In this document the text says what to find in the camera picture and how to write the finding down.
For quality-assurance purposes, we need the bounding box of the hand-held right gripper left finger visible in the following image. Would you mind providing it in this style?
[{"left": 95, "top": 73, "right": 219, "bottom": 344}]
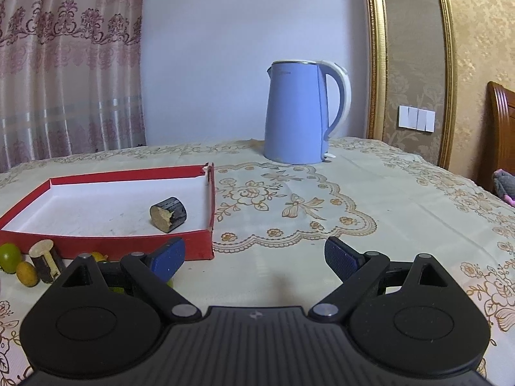
[{"left": 52, "top": 236, "right": 202, "bottom": 323}]

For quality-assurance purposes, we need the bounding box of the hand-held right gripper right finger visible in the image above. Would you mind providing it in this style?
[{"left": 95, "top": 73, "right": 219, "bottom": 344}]
[{"left": 309, "top": 236, "right": 457, "bottom": 323}]

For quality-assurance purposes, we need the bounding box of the red shallow cardboard box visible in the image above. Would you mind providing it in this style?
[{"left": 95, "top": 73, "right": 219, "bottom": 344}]
[{"left": 0, "top": 163, "right": 215, "bottom": 261}]

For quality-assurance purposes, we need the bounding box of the long dark sugarcane piece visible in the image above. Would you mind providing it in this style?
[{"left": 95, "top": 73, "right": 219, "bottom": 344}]
[{"left": 29, "top": 240, "right": 67, "bottom": 284}]

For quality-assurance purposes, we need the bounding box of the small orange kumquat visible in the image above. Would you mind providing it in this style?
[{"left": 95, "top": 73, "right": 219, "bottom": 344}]
[{"left": 16, "top": 261, "right": 40, "bottom": 288}]

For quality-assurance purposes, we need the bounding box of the green round fruit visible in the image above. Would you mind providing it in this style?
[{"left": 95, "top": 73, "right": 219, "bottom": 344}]
[{"left": 0, "top": 242, "right": 23, "bottom": 273}]

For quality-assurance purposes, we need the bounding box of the short dark sugarcane piece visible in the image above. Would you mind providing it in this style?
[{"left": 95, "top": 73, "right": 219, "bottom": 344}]
[{"left": 150, "top": 196, "right": 189, "bottom": 234}]

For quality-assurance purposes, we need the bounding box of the cream floral tablecloth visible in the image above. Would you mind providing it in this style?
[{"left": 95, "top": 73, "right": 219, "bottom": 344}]
[{"left": 0, "top": 137, "right": 515, "bottom": 386}]

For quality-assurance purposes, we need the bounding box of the blue electric kettle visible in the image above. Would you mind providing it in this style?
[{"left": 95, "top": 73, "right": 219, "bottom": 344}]
[{"left": 263, "top": 60, "right": 352, "bottom": 165}]

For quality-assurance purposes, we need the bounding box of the grey plush toy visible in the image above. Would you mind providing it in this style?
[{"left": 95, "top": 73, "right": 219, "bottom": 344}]
[{"left": 492, "top": 168, "right": 515, "bottom": 206}]

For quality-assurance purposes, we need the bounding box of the wooden headboard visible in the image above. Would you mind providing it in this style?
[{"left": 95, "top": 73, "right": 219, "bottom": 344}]
[{"left": 477, "top": 81, "right": 515, "bottom": 194}]

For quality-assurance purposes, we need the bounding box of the pink patterned curtain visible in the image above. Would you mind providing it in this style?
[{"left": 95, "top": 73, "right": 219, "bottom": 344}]
[{"left": 0, "top": 0, "right": 146, "bottom": 173}]

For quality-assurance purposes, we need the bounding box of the white wall light switch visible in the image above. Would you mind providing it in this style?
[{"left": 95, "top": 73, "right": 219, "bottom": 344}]
[{"left": 398, "top": 105, "right": 436, "bottom": 133}]

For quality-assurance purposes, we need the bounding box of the gold ornate frame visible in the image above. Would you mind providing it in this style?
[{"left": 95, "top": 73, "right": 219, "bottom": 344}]
[{"left": 361, "top": 0, "right": 457, "bottom": 170}]

